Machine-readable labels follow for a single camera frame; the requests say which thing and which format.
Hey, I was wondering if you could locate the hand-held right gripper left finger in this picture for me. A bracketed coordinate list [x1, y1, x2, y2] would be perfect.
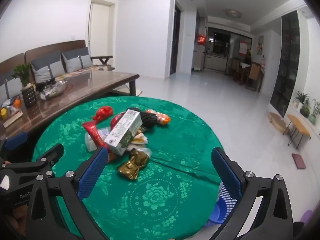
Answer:
[26, 146, 109, 240]

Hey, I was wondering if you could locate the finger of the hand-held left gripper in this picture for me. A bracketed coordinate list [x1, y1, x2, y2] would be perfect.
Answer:
[0, 143, 65, 178]
[0, 132, 28, 155]

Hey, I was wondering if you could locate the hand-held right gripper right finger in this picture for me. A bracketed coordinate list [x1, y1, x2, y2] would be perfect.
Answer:
[211, 147, 293, 240]

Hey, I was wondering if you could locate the blue plastic basket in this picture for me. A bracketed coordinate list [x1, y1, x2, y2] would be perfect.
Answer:
[205, 182, 238, 228]

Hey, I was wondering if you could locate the crushed red can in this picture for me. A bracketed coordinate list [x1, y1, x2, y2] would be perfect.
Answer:
[111, 114, 124, 128]

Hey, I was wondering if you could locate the red plastic bag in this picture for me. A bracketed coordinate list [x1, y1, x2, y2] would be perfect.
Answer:
[92, 106, 113, 121]

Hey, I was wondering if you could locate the book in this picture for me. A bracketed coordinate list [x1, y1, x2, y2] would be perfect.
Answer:
[3, 110, 23, 128]

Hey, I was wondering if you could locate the clear plastic container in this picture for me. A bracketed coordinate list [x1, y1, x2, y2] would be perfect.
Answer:
[85, 127, 110, 152]

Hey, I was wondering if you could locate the gold foil wrapper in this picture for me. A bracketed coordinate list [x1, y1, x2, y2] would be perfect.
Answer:
[117, 148, 149, 181]

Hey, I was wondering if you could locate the red snack wrapper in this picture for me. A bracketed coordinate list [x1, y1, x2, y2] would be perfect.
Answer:
[82, 121, 110, 153]

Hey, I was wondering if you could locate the green plant in black pot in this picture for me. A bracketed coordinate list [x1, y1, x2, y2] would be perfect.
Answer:
[12, 62, 39, 108]

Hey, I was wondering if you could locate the white green carton box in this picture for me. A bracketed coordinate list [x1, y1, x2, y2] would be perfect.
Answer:
[103, 109, 143, 155]

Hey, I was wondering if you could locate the grey pillow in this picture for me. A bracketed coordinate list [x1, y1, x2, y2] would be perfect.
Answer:
[61, 47, 93, 73]
[30, 50, 66, 83]
[0, 74, 18, 100]

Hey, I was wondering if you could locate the yellow clear wrapper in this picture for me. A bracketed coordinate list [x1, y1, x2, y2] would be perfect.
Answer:
[130, 129, 152, 155]

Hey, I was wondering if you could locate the green floral tablecloth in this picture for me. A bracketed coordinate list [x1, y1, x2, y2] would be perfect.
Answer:
[31, 96, 227, 240]

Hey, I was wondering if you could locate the purple mat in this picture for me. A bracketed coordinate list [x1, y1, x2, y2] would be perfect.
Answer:
[292, 153, 307, 170]

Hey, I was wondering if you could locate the orange snack packet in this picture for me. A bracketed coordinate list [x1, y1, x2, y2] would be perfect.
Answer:
[146, 109, 172, 126]

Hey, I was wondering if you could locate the wooden side table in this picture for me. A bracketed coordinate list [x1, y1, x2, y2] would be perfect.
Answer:
[286, 114, 311, 148]

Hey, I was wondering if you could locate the wooden coffee table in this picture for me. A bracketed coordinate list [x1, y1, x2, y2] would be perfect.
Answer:
[0, 70, 140, 145]

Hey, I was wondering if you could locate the wooden dining chair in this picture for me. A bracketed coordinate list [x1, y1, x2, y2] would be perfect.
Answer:
[245, 62, 263, 92]
[232, 58, 244, 83]

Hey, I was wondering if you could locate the plant in green vase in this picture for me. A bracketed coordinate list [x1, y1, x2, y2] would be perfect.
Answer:
[309, 99, 320, 125]

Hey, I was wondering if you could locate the small potted plant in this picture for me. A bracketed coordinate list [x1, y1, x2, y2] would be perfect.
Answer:
[293, 91, 311, 117]

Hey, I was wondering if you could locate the brown wooden sofa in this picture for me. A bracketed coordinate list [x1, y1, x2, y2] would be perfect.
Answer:
[0, 39, 117, 105]

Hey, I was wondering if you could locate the kitchen counter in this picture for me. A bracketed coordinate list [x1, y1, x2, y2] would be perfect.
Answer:
[204, 52, 229, 72]

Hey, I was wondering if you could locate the dark glass cabinet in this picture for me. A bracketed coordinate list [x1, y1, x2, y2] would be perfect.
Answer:
[269, 10, 300, 117]

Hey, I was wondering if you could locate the dark door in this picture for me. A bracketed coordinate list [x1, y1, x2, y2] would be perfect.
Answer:
[170, 1, 182, 75]

